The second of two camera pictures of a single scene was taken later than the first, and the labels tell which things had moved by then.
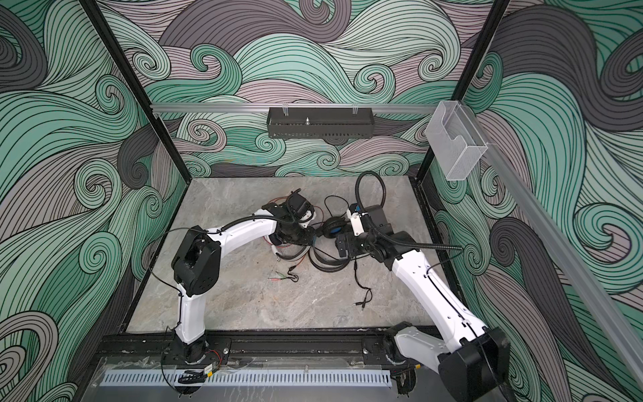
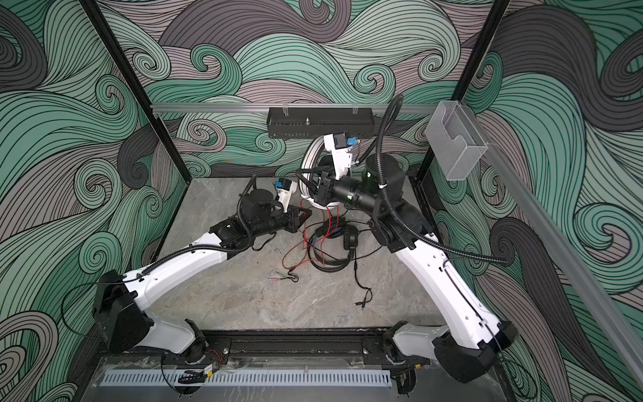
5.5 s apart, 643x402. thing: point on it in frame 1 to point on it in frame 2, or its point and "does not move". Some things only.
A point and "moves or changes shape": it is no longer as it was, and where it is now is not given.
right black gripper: [342, 244] to [331, 188]
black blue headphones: [333, 227] does not move
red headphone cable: [278, 246] to [314, 251]
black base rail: [217, 349] does not move
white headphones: [290, 258] moves or changes shape
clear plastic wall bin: [455, 141] does not move
